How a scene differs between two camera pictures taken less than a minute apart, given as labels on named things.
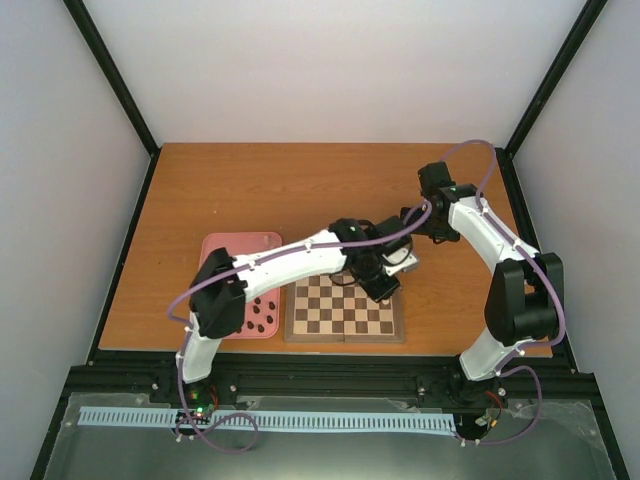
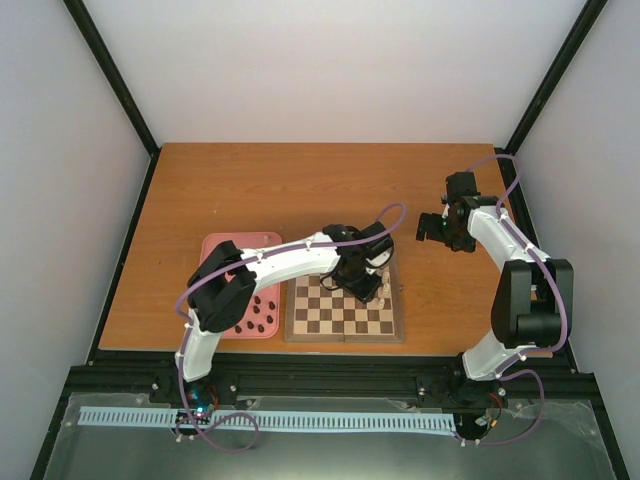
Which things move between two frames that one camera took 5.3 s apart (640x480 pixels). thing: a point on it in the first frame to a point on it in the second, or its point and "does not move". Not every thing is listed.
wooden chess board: (318, 309) does not move
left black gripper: (382, 292) to (363, 293)
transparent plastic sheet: (559, 440) does not move
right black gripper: (447, 234) does not move
